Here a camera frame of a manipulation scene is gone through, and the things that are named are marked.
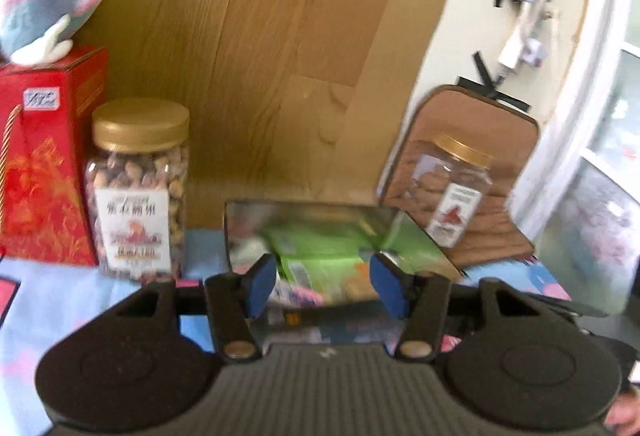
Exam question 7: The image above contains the green snack packet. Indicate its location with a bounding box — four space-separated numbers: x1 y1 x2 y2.
272 223 386 301

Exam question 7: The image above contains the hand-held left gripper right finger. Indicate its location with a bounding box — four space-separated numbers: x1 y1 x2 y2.
369 252 556 362

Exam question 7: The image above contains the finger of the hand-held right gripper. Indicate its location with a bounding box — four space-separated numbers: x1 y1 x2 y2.
527 293 612 319

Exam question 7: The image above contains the nut jar with gold lid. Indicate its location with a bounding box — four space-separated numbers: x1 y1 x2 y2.
82 98 192 284

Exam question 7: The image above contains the white window frame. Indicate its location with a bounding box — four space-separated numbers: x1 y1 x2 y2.
510 0 640 241

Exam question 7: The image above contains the white power strip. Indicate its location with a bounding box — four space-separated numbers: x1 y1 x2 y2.
497 3 548 77

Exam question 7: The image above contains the dark tin box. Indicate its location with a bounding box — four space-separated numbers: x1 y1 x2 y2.
222 198 466 349

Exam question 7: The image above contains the almond jar with gold lid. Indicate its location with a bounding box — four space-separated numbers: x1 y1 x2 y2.
400 131 496 249

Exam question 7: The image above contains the wood pattern board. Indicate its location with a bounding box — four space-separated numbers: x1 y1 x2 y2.
77 0 471 231

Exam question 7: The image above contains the red gift box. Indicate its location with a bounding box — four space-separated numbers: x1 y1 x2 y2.
0 44 110 267

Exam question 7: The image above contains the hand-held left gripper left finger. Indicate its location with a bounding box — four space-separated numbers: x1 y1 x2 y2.
107 253 278 364

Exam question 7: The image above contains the brown seat cushion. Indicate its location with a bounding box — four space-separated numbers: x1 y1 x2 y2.
377 84 541 267

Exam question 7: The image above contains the cartoon pig printed blanket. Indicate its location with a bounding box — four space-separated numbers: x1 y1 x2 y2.
0 228 573 436

